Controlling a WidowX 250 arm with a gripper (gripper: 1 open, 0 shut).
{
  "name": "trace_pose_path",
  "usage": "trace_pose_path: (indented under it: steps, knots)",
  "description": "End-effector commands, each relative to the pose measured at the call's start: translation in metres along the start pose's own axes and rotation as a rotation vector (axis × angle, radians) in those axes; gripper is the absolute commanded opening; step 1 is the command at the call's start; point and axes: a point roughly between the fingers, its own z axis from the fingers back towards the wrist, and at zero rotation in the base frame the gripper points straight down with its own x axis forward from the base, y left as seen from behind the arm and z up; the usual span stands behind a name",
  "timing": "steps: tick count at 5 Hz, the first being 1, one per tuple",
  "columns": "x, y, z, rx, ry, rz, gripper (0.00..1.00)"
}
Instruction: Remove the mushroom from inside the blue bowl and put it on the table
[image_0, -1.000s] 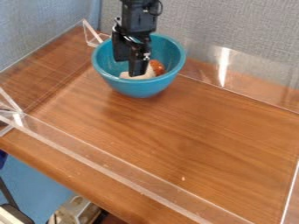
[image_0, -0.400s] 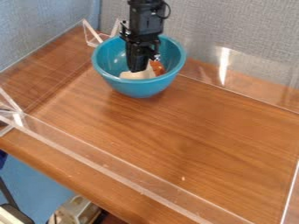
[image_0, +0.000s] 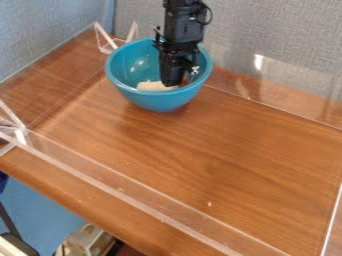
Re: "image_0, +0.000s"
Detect blue bowl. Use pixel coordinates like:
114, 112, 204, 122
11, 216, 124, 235
104, 37, 213, 112

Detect clear acrylic tray walls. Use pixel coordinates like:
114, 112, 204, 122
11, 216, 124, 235
0, 30, 342, 256

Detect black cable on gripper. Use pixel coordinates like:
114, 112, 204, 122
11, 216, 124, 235
191, 0, 213, 26

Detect black stand leg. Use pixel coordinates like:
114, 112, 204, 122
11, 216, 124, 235
0, 202, 40, 256

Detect white power strip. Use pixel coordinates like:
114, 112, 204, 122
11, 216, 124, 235
53, 223, 116, 256

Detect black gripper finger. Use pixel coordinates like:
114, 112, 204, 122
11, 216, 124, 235
187, 47, 200, 81
158, 51, 191, 87

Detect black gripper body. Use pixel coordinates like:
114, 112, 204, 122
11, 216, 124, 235
153, 0, 208, 54

